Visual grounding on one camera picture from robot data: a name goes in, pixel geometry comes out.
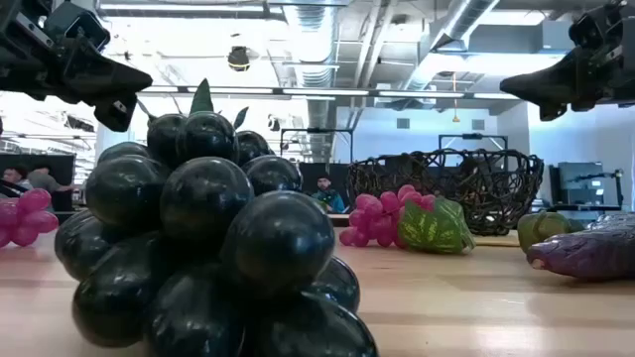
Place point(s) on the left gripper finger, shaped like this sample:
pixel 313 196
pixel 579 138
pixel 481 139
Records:
pixel 118 113
pixel 106 77

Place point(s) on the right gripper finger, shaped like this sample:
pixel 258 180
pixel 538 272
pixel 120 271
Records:
pixel 553 110
pixel 543 79

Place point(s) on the dark green cucumber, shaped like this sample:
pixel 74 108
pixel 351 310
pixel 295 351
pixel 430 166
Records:
pixel 541 228

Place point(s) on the pink grape bunch with leaf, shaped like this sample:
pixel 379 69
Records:
pixel 32 201
pixel 377 218

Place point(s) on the purple eggplant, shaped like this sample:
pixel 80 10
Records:
pixel 585 253

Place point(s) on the black grape bunch with leaf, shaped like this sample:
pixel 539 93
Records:
pixel 278 238

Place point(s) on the dark wicker basket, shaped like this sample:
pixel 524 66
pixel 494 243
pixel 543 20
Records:
pixel 491 218

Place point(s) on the grey computer monitor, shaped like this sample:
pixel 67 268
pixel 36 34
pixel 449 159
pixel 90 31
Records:
pixel 575 181

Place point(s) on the snake plant in white pot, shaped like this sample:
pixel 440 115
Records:
pixel 202 99

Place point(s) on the person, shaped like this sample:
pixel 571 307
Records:
pixel 15 177
pixel 326 197
pixel 44 179

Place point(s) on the black ceiling device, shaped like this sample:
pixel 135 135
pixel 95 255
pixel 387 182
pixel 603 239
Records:
pixel 238 58

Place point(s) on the round woven placemat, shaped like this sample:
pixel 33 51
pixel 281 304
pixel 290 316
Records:
pixel 496 240

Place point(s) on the long ceiling light strip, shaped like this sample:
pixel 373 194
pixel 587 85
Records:
pixel 322 92

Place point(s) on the grey rectangular air duct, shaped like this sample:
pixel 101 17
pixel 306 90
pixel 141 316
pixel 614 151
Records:
pixel 521 38

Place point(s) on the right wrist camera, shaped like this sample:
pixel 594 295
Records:
pixel 590 27

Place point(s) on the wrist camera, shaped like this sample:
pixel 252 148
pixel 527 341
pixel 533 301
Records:
pixel 79 25
pixel 590 27

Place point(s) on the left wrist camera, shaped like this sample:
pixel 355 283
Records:
pixel 79 25

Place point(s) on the black background rig frame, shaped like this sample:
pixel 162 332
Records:
pixel 317 130
pixel 471 135

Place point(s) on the silver spiral air duct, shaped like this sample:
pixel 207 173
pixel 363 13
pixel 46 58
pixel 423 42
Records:
pixel 464 17
pixel 312 44

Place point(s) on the black aluminium table frame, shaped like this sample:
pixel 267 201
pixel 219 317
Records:
pixel 341 221

